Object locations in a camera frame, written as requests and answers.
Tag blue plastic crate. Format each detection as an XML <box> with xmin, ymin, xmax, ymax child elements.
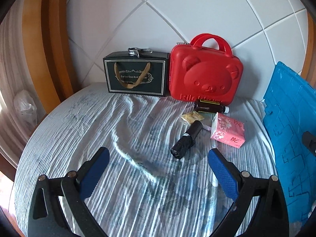
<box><xmin>263</xmin><ymin>62</ymin><xmax>316</xmax><ymax>224</ymax></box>

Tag striped blue table cloth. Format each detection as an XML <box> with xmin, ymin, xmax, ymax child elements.
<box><xmin>13</xmin><ymin>83</ymin><xmax>276</xmax><ymax>236</ymax></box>

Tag dark brown medicine bottle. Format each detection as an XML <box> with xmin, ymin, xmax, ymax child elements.
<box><xmin>194</xmin><ymin>100</ymin><xmax>230</xmax><ymax>114</ymax></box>

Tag pink tissue pack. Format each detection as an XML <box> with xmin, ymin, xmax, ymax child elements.
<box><xmin>211</xmin><ymin>113</ymin><xmax>245</xmax><ymax>149</ymax></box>

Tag red bear suitcase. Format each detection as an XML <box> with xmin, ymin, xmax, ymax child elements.
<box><xmin>169</xmin><ymin>33</ymin><xmax>244</xmax><ymax>105</ymax></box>

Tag black gift box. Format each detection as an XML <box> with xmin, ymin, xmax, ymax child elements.
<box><xmin>103</xmin><ymin>51</ymin><xmax>170</xmax><ymax>97</ymax></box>

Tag small pink ointment tube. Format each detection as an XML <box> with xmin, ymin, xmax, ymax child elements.
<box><xmin>202</xmin><ymin>124</ymin><xmax>212</xmax><ymax>132</ymax></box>

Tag yellow snack packet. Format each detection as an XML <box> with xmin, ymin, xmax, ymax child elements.
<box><xmin>181</xmin><ymin>111</ymin><xmax>204</xmax><ymax>125</ymax></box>

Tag white plastic bag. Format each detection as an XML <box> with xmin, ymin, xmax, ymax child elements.
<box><xmin>13</xmin><ymin>89</ymin><xmax>38</xmax><ymax>130</ymax></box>

